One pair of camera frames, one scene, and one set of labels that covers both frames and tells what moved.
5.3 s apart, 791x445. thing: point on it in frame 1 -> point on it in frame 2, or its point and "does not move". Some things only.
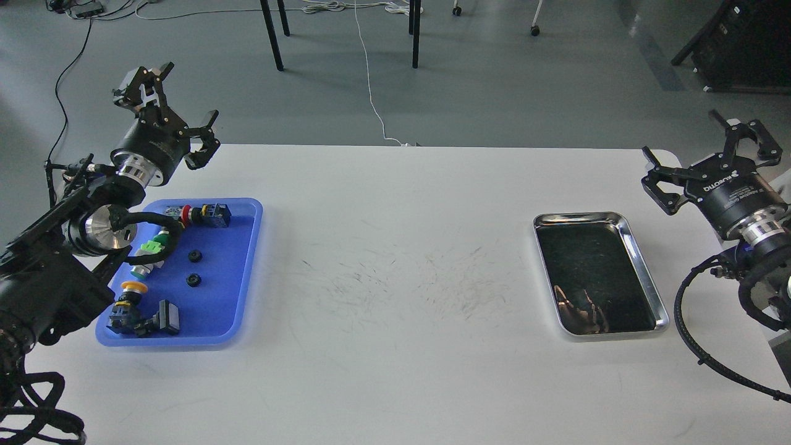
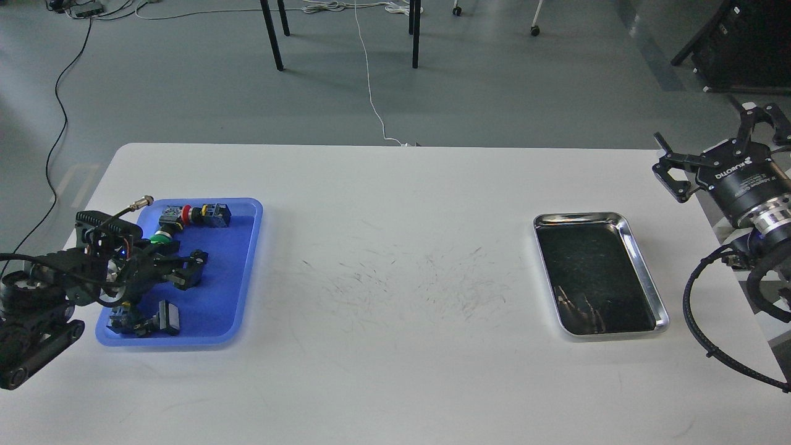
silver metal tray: x=598 y=280 does not move
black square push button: x=166 y=319 does not move
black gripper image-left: x=157 y=142 -> x=131 y=261
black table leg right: x=414 y=10 does not move
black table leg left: x=271 y=29 does not move
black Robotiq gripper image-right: x=739 y=201 -> x=740 y=173
